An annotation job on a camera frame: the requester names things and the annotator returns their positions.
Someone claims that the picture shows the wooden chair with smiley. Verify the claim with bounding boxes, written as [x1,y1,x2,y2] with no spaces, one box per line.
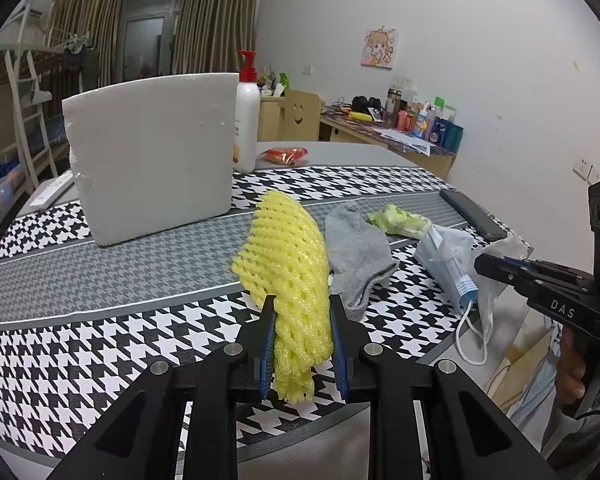
[280,90,322,142]

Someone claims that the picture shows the white bunk bed with ladder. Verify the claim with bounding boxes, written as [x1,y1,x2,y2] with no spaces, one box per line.
[0,2,91,196]

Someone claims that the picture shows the dark hanging garment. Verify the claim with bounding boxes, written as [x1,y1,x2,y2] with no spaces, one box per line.
[62,35,89,72]

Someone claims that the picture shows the cluster of toiletry bottles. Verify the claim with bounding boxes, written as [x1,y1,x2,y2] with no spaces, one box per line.
[382,76,465,151]

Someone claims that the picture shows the wooden desk with patterned cover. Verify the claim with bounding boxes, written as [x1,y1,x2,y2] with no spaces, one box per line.
[319,110,456,181]

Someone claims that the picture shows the black white houndstooth tablecloth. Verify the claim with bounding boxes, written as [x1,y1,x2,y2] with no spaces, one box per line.
[0,165,536,466]

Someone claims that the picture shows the white papers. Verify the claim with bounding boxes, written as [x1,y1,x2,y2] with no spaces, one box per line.
[380,129,432,156]

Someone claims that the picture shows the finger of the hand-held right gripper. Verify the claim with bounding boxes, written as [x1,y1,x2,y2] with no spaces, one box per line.
[474,254,548,292]
[502,256,595,286]

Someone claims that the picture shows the blue plaid blanket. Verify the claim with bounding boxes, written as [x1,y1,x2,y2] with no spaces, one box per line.
[0,162,23,221]

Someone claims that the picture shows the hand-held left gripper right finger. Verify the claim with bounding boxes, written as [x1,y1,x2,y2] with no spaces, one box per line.
[328,294,561,480]

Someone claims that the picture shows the beige cardboard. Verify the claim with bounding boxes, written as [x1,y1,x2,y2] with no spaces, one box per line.
[485,330,556,411]

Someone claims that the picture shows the cartoon wall poster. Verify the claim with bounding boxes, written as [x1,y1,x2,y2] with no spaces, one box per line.
[361,26,400,69]

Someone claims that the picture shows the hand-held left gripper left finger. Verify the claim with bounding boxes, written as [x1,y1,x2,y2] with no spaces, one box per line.
[45,295,279,480]

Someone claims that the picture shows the brown curtain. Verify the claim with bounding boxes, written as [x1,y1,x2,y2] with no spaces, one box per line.
[47,0,126,88]
[172,0,258,76]

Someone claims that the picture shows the white foam box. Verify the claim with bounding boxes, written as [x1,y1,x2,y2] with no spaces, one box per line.
[61,73,239,247]

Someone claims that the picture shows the plain wooden desk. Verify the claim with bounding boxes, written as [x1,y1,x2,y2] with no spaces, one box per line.
[257,95,286,143]

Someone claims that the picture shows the yellow foam fruit net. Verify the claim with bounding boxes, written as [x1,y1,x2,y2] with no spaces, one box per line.
[231,189,331,405]

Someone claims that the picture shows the bag of blue face masks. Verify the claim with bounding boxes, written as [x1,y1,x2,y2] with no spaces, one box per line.
[413,225,531,366]

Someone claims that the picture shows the white pump lotion bottle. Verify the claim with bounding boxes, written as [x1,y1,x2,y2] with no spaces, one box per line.
[232,50,261,174]

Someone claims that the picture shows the person's right hand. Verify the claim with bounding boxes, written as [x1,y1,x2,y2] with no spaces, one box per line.
[555,326,588,401]

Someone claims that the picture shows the glass balcony door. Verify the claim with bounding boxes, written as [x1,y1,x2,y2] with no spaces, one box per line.
[122,15,176,81]

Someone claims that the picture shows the person's grey clothing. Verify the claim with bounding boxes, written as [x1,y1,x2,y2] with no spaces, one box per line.
[507,360,600,480]

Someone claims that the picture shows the white remote control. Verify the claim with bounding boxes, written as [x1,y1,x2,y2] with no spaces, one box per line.
[28,171,76,211]

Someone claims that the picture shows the green plastic bag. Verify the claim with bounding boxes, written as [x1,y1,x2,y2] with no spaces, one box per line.
[367,204,433,239]

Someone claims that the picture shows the red snack packet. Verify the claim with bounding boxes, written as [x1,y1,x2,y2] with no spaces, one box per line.
[258,146,309,167]

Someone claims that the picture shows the blue checked mattress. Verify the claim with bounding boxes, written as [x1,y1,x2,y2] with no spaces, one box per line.
[30,115,69,161]

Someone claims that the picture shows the grey sock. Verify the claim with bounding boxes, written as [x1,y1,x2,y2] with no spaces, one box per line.
[324,202,400,322]

